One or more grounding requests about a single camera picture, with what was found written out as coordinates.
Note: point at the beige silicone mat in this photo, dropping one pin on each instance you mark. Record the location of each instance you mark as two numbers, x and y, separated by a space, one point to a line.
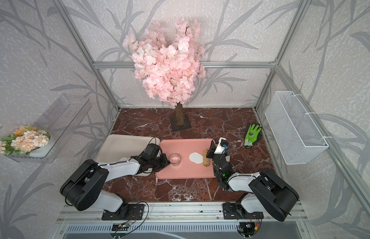
116 152

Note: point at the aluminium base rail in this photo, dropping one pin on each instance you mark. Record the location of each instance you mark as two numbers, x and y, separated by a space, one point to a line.
180 220

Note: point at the clear plastic wall shelf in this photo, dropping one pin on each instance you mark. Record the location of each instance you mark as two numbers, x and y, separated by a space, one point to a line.
61 120

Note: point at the artificial cherry blossom tree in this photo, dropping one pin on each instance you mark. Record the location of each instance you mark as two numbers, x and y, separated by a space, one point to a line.
168 70

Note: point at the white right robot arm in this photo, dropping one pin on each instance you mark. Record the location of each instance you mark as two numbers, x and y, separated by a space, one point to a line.
264 191

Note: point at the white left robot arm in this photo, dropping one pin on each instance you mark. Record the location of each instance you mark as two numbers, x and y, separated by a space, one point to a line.
84 188

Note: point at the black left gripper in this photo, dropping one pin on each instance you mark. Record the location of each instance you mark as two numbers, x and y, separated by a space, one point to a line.
165 163

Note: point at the wooden rolling pin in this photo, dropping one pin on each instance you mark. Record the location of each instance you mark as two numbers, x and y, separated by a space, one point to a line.
206 160

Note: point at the pink silicone mat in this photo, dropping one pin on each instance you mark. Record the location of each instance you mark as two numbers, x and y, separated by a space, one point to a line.
187 169

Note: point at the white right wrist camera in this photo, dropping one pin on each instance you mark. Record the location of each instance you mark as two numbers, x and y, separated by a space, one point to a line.
222 147

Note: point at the white dough ball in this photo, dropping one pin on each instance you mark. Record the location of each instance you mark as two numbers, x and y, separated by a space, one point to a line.
196 157

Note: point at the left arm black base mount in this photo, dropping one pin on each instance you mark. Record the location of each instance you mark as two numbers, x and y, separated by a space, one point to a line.
127 212

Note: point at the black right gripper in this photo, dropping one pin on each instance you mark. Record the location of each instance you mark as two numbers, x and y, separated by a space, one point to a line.
211 153

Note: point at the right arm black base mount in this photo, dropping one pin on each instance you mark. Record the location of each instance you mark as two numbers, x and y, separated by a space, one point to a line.
235 211

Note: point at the white wire mesh basket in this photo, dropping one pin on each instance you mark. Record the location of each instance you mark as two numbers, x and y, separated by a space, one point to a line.
296 134

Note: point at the green work glove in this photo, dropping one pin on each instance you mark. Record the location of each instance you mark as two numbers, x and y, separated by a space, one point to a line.
252 135

